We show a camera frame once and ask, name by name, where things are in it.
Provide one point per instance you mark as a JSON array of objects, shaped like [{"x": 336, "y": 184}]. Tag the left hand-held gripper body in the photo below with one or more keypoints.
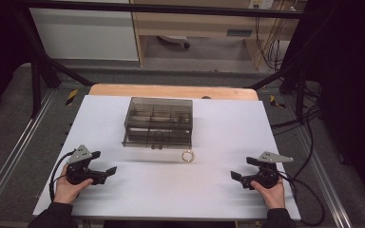
[{"x": 77, "y": 155}]

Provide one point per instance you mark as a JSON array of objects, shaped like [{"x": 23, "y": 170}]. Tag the light wooden desk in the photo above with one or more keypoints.
[{"x": 196, "y": 27}]

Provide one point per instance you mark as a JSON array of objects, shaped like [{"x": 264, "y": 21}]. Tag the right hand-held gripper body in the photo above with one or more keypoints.
[{"x": 267, "y": 167}]

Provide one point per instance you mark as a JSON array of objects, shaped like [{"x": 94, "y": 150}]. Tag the black curtain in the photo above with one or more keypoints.
[
  {"x": 0, "y": 47},
  {"x": 351, "y": 79}
]

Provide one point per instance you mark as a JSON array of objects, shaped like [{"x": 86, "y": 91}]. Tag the light wooden table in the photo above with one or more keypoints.
[{"x": 171, "y": 91}]

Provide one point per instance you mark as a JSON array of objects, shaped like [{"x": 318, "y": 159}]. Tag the aluminium floor rail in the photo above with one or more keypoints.
[
  {"x": 326, "y": 180},
  {"x": 15, "y": 148}
]

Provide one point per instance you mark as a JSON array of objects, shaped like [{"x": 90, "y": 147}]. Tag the white table board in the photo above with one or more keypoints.
[{"x": 171, "y": 190}]

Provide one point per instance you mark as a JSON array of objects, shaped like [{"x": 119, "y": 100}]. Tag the white cabinet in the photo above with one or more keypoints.
[{"x": 85, "y": 34}]

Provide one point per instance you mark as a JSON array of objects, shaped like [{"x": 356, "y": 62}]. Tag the person's right hand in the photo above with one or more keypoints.
[{"x": 274, "y": 195}]

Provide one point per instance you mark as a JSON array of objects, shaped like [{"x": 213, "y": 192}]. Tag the yellow black striped tape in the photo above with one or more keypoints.
[
  {"x": 71, "y": 97},
  {"x": 276, "y": 102}
]

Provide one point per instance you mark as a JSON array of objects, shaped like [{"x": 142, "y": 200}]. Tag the black metal frame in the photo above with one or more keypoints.
[{"x": 158, "y": 9}]

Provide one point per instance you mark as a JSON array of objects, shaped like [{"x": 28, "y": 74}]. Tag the person's left hand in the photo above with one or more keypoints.
[{"x": 65, "y": 190}]

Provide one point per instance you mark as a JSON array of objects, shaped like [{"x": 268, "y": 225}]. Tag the office chair base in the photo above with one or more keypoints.
[{"x": 176, "y": 39}]

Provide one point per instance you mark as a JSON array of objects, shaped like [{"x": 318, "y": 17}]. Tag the white power strip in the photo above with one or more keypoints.
[{"x": 261, "y": 3}]

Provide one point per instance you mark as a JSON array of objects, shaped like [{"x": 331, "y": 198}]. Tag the smoky clear plastic drawer box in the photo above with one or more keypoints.
[{"x": 158, "y": 122}]

